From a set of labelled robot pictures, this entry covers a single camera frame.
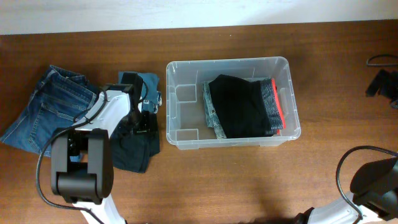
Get small blue folded garment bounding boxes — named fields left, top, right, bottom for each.
left=118, top=72, right=162, bottom=114

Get black shorts with red waistband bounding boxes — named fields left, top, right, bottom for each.
left=203, top=74, right=286, bottom=139

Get dark blue folded jeans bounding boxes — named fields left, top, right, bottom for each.
left=1, top=65, right=100, bottom=154

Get clear plastic storage bin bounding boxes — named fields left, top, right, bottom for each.
left=164, top=56, right=301, bottom=150

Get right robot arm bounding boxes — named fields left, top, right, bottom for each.
left=294, top=146, right=397, bottom=224

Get black garment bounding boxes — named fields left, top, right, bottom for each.
left=110, top=121, right=160, bottom=173

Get light blue jeans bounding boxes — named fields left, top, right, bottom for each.
left=202, top=77, right=271, bottom=140

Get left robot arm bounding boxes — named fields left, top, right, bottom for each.
left=47, top=72, right=160, bottom=223

